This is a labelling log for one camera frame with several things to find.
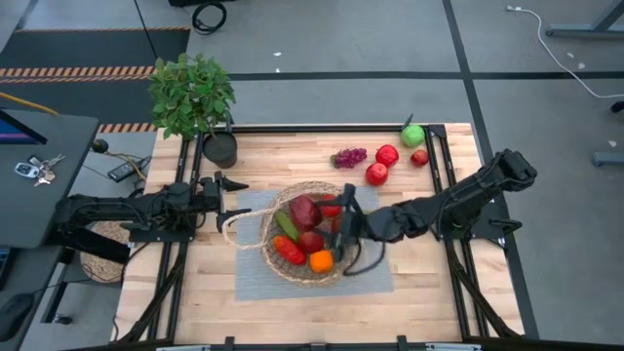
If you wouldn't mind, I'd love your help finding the crimson red apple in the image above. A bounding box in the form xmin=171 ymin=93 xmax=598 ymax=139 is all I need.
xmin=297 ymin=230 xmax=326 ymax=254

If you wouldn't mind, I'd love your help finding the potted green plant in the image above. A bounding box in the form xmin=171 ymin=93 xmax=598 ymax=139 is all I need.
xmin=146 ymin=52 xmax=239 ymax=170

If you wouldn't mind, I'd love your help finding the large dark maroon fruit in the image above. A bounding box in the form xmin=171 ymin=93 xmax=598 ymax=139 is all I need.
xmin=289 ymin=194 xmax=323 ymax=233

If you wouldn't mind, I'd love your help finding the purple grape bunch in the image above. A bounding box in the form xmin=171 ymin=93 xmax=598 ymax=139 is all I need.
xmin=330 ymin=147 xmax=369 ymax=170

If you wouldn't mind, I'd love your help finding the yellow cable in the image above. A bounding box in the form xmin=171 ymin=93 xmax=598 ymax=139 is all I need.
xmin=0 ymin=91 xmax=60 ymax=117

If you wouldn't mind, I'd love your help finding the computer monitor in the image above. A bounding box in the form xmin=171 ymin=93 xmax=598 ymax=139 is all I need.
xmin=0 ymin=109 xmax=49 ymax=146

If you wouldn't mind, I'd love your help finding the dark grey desk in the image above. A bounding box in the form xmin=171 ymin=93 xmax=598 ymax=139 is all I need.
xmin=0 ymin=108 xmax=132 ymax=351

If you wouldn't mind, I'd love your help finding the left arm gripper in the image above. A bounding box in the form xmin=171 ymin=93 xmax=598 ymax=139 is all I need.
xmin=198 ymin=170 xmax=254 ymax=233

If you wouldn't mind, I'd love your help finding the orange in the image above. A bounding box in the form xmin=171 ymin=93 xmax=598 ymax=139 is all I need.
xmin=309 ymin=250 xmax=335 ymax=275

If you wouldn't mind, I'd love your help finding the black hazard-striped floor mat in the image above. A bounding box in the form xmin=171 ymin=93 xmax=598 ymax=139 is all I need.
xmin=0 ymin=26 xmax=192 ymax=135

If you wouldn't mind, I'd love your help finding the white cable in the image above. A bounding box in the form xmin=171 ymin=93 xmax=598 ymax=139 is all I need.
xmin=506 ymin=4 xmax=624 ymax=99

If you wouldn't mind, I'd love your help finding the thin black cable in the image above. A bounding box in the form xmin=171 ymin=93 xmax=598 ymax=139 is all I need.
xmin=132 ymin=0 xmax=160 ymax=62

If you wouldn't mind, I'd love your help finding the long red pepper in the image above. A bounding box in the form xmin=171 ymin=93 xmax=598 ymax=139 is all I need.
xmin=271 ymin=234 xmax=308 ymax=267

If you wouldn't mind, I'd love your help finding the round woven mat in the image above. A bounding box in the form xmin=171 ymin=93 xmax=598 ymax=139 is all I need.
xmin=79 ymin=218 xmax=136 ymax=284

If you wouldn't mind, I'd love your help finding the woven wicker basket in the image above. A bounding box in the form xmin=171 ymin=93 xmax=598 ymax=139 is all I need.
xmin=221 ymin=180 xmax=365 ymax=289

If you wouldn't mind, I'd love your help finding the black power adapter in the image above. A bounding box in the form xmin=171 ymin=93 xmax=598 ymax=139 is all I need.
xmin=107 ymin=156 xmax=151 ymax=183

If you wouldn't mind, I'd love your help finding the coiled black cable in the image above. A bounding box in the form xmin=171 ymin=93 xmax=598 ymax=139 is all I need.
xmin=191 ymin=1 xmax=228 ymax=36

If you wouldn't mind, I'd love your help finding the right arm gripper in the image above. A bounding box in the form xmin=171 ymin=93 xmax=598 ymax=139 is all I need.
xmin=316 ymin=182 xmax=372 ymax=262

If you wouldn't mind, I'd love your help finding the grey woven placemat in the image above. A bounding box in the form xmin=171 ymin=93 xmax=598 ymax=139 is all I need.
xmin=234 ymin=184 xmax=395 ymax=302

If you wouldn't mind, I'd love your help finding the grey metal furniture foot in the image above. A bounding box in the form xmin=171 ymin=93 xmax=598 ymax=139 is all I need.
xmin=592 ymin=151 xmax=624 ymax=168

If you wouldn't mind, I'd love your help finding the black computer mouse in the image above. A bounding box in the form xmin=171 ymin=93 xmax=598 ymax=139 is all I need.
xmin=0 ymin=292 xmax=35 ymax=341

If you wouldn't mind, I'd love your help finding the grey metal table base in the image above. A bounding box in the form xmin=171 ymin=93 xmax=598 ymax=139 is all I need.
xmin=545 ymin=0 xmax=624 ymax=40

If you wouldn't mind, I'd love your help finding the key bunch with fob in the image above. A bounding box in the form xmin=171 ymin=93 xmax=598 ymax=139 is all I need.
xmin=14 ymin=153 xmax=67 ymax=188

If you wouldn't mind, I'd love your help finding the green apple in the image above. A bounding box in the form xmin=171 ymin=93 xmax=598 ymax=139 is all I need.
xmin=400 ymin=124 xmax=427 ymax=149

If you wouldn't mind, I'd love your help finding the red tomato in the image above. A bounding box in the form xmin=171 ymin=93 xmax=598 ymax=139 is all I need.
xmin=319 ymin=194 xmax=343 ymax=218

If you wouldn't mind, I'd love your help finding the black aluminium table frame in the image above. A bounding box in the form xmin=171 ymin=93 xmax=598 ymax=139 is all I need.
xmin=111 ymin=123 xmax=527 ymax=351

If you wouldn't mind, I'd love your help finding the green cucumber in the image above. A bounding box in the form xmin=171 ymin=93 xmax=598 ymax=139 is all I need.
xmin=274 ymin=209 xmax=300 ymax=244

